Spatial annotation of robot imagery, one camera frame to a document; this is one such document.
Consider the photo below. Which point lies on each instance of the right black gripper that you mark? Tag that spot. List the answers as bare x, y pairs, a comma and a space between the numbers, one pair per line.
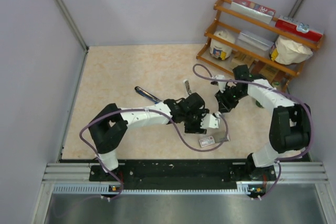
225, 106

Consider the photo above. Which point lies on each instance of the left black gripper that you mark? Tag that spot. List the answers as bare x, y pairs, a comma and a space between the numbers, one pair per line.
196, 128

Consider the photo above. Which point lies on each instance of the red white staple box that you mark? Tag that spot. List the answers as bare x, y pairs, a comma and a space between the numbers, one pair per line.
215, 138

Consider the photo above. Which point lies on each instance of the small white stapler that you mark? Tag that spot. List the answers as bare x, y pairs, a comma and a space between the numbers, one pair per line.
187, 87

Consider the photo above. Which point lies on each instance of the blue metal stapler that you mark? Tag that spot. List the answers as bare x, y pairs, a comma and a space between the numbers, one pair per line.
147, 95

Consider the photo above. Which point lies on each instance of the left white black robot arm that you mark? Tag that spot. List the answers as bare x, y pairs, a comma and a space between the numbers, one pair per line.
110, 125

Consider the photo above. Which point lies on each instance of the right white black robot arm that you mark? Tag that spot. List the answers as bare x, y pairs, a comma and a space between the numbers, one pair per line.
290, 129

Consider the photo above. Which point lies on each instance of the light brown cardboard box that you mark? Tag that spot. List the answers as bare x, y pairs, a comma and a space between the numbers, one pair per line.
241, 59

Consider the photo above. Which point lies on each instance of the white jar with label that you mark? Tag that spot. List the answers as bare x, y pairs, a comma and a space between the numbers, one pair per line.
219, 50

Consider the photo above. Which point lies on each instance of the green glass bottle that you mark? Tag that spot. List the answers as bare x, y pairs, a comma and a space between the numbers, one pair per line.
275, 84

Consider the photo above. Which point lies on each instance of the dark brown cardboard box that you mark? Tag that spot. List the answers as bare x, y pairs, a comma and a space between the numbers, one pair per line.
269, 72

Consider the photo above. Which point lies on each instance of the silver grey long box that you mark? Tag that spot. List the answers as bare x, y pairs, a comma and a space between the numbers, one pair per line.
254, 43

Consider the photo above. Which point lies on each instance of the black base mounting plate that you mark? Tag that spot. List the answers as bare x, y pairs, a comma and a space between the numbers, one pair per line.
184, 174

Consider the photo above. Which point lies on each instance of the white bag with yellow label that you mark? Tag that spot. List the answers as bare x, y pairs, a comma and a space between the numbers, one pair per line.
286, 51

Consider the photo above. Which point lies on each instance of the red foil roll box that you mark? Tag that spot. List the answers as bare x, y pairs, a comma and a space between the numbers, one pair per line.
253, 10

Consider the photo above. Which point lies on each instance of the red white wrap box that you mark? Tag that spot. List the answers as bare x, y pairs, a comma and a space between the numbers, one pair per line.
298, 28

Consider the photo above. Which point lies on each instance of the wooden three-tier shelf rack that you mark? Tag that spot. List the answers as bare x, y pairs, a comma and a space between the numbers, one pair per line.
223, 7

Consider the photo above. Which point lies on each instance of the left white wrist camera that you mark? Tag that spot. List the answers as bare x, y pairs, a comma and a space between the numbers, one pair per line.
210, 121

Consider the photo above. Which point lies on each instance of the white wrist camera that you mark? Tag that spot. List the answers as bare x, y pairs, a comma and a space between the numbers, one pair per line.
210, 121
218, 81

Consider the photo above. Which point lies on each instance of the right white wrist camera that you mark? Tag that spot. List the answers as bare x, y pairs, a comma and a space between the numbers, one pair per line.
218, 81

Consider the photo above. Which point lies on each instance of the aluminium frame rail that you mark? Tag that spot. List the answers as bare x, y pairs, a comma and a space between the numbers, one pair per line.
291, 173

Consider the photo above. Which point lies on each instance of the grey slotted cable duct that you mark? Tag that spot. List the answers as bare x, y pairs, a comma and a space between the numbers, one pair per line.
239, 188

